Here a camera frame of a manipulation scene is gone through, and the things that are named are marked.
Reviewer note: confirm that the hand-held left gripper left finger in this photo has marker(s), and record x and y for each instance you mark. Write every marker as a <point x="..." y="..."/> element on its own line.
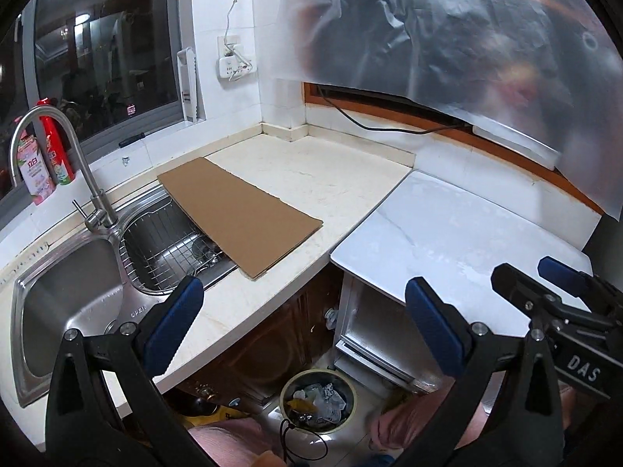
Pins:
<point x="175" y="323"/>

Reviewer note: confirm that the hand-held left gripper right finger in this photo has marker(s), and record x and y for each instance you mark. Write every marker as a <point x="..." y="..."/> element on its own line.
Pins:
<point x="433" y="323"/>

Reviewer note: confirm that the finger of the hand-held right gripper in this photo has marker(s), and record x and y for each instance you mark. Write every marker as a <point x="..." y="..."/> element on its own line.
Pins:
<point x="516" y="284"/>
<point x="559" y="270"/>

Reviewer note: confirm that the clear plastic bag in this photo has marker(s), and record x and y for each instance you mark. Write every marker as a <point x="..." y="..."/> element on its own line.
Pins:
<point x="328" y="401"/>

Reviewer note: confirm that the round dark trash bin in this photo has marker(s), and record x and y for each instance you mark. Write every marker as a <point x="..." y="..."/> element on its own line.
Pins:
<point x="292" y="389"/>

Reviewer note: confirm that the yellow snack packet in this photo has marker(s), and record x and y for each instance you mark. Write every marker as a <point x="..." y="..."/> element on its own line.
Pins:
<point x="297" y="406"/>

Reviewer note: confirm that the person's right forearm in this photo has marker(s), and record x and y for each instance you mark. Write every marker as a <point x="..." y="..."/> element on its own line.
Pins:
<point x="581" y="403"/>

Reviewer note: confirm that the white ribbed glass cabinet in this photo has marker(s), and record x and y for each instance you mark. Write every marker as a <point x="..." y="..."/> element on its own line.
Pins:
<point x="370" y="321"/>

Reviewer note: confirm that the brown wooden cabinet door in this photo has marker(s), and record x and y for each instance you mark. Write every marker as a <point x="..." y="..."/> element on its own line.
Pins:
<point x="272" y="345"/>

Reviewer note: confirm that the stainless steel double sink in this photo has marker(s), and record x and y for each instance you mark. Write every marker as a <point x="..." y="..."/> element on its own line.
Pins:
<point x="63" y="301"/>

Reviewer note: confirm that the brown cardboard sheet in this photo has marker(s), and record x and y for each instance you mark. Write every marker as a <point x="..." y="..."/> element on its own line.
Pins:
<point x="243" y="219"/>

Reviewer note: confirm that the person's left pink trouser leg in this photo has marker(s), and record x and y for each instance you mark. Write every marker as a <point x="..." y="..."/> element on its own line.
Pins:
<point x="228" y="447"/>

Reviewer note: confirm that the pink refill pouch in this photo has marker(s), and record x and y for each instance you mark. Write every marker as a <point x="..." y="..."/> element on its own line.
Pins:
<point x="34" y="170"/>

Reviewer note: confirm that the red detergent bottle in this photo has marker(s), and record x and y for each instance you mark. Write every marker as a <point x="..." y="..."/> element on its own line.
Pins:
<point x="56" y="151"/>

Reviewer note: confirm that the steel kitchen faucet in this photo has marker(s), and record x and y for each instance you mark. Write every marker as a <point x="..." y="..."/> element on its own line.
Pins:
<point x="58" y="124"/>

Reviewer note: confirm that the translucent plastic sheet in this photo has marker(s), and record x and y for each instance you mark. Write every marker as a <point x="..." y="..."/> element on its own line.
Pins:
<point x="438" y="34"/>

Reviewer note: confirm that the dark kitchen window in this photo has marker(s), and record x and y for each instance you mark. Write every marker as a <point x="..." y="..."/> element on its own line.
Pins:
<point x="97" y="44"/>

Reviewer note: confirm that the wooden window frame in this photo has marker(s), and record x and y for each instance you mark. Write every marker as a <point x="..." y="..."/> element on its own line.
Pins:
<point x="389" y="114"/>

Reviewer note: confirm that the white wall power strip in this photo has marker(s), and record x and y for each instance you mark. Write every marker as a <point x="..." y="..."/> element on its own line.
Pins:
<point x="236" y="63"/>

